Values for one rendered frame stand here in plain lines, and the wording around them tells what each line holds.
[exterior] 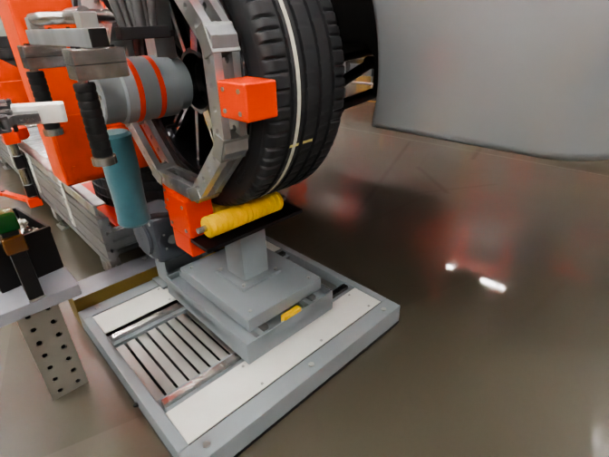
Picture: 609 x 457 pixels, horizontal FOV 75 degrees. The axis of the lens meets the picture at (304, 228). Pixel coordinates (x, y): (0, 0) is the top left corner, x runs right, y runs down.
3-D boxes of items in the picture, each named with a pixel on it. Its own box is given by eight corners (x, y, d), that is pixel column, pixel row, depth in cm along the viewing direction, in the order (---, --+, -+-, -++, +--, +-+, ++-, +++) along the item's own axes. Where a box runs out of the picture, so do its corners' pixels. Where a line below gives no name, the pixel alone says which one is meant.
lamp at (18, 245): (30, 250, 84) (23, 233, 82) (7, 257, 81) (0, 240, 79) (25, 244, 86) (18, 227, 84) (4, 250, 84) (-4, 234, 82)
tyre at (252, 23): (265, 216, 138) (397, 102, 86) (206, 240, 124) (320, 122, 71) (179, 55, 143) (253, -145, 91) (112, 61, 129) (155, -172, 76)
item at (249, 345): (333, 310, 139) (333, 287, 134) (249, 367, 117) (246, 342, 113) (246, 257, 171) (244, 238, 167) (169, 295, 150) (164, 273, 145)
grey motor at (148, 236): (256, 258, 171) (249, 181, 155) (166, 302, 146) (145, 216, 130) (232, 244, 183) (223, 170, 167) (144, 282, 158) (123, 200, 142)
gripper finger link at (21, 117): (-2, 112, 59) (-2, 121, 57) (38, 110, 62) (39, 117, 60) (1, 122, 60) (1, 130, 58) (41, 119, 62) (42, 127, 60)
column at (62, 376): (88, 382, 125) (43, 268, 105) (53, 401, 119) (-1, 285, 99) (78, 364, 131) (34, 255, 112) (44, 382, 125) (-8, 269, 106)
